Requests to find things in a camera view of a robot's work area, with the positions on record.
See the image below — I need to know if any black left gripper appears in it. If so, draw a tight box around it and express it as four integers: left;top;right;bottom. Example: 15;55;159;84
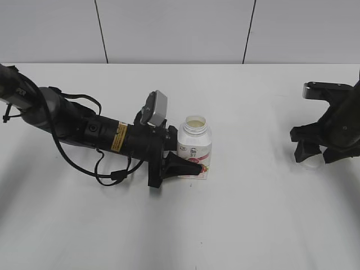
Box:
125;124;203;188

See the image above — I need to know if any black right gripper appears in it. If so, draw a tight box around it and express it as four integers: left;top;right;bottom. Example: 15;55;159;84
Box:
290;122;359;164

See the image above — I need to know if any white ribbed bottle cap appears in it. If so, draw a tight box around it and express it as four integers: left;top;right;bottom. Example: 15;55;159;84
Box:
300;155;323;170

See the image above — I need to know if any white yili changqing yogurt bottle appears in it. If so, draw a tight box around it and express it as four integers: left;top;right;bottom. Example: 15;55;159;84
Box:
177;115;212;179

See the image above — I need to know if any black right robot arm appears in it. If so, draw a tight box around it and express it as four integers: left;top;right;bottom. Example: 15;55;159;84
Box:
290;82;359;164

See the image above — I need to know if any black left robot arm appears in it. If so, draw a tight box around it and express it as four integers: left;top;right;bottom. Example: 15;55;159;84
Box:
1;65;203;188

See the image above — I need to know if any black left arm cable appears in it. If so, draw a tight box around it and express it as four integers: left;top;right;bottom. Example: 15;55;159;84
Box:
0;84;144;186

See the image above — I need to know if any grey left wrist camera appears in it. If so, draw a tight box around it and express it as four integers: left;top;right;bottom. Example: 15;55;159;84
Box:
139;90;168;127

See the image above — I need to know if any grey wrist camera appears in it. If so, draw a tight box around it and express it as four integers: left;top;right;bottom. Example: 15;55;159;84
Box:
302;82;353;104
139;90;168;127

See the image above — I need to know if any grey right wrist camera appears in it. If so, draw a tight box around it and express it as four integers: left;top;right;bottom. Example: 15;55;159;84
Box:
302;82;353;104

